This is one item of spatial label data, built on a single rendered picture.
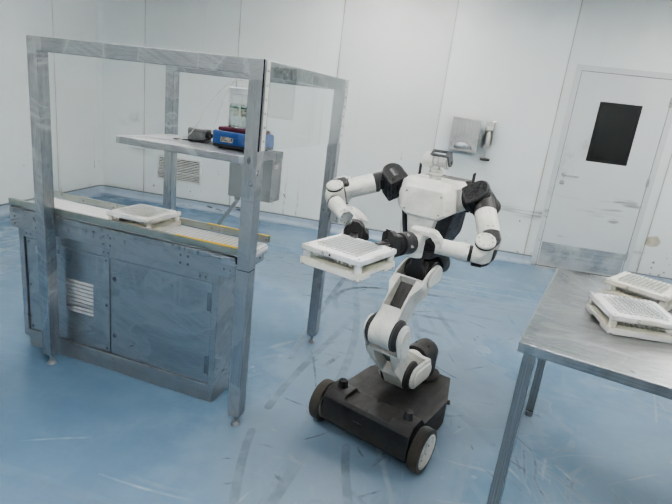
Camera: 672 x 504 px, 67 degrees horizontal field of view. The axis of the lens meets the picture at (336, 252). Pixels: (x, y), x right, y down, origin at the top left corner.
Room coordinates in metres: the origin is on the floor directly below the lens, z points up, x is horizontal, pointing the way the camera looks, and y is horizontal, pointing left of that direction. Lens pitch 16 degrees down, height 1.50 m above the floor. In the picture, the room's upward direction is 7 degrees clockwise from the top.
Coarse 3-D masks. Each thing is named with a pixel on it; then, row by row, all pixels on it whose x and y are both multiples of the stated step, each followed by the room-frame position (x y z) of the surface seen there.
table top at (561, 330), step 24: (552, 288) 2.12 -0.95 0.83; (576, 288) 2.16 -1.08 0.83; (600, 288) 2.20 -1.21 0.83; (552, 312) 1.82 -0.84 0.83; (576, 312) 1.85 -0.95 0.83; (528, 336) 1.56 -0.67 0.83; (552, 336) 1.59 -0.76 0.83; (576, 336) 1.61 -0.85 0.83; (600, 336) 1.64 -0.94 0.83; (624, 336) 1.66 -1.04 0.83; (552, 360) 1.46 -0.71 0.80; (576, 360) 1.43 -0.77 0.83; (600, 360) 1.44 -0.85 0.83; (624, 360) 1.47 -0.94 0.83; (648, 360) 1.49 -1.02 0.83; (624, 384) 1.37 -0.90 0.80; (648, 384) 1.34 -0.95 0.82
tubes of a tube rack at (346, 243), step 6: (336, 240) 1.76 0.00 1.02; (342, 240) 1.77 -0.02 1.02; (348, 240) 1.77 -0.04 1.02; (354, 240) 1.79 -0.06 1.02; (342, 246) 1.70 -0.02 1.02; (348, 246) 1.70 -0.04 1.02; (354, 246) 1.71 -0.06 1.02; (360, 246) 1.73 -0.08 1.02; (366, 246) 1.73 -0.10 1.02; (372, 246) 1.73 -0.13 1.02; (354, 252) 1.64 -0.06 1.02
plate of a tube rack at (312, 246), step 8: (320, 240) 1.76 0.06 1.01; (304, 248) 1.69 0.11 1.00; (312, 248) 1.67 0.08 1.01; (320, 248) 1.66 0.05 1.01; (328, 248) 1.67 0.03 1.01; (384, 248) 1.76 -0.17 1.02; (392, 248) 1.77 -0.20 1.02; (328, 256) 1.63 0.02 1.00; (336, 256) 1.62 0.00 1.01; (344, 256) 1.60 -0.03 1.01; (352, 256) 1.61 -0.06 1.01; (360, 256) 1.62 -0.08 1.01; (368, 256) 1.63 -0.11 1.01; (376, 256) 1.65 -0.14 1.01; (384, 256) 1.69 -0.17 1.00; (352, 264) 1.58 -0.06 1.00; (360, 264) 1.56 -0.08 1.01
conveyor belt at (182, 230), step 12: (60, 204) 2.61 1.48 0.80; (72, 204) 2.64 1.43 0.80; (84, 204) 2.67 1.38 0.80; (60, 216) 2.41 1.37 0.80; (180, 228) 2.43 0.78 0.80; (192, 228) 2.46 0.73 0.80; (168, 240) 2.22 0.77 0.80; (216, 240) 2.30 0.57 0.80; (228, 240) 2.33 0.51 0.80; (264, 252) 2.32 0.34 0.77
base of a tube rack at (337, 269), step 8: (312, 256) 1.71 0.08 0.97; (312, 264) 1.67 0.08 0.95; (320, 264) 1.65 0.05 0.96; (328, 264) 1.64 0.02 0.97; (336, 264) 1.65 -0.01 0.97; (344, 264) 1.66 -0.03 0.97; (376, 264) 1.70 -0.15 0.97; (384, 264) 1.71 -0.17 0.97; (392, 264) 1.75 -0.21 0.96; (336, 272) 1.61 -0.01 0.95; (344, 272) 1.59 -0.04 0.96; (352, 272) 1.59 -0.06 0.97; (368, 272) 1.61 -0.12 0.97
